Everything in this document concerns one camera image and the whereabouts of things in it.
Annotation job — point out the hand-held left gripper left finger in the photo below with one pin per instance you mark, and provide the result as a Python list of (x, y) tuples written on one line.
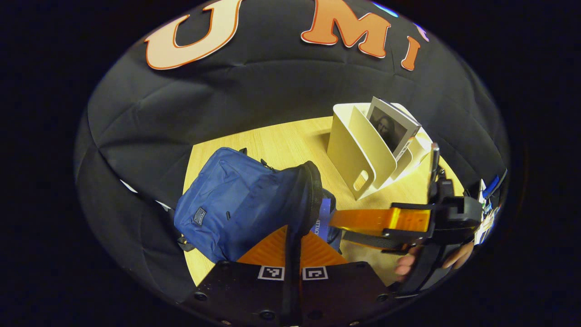
[(236, 290)]

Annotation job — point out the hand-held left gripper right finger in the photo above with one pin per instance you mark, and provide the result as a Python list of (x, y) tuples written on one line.
[(345, 290)]

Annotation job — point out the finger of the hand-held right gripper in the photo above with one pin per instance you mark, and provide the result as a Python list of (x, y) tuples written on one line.
[(372, 241), (372, 220)]

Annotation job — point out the white plastic bookshelf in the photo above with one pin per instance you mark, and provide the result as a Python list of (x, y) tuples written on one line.
[(347, 145)]

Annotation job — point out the blue schoolbag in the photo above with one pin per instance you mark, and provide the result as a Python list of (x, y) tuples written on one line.
[(236, 204)]

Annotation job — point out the grey portrait cover book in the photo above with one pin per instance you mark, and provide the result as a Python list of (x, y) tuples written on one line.
[(390, 127)]

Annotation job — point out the white and blue equipment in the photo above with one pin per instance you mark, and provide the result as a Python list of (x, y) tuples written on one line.
[(488, 222)]

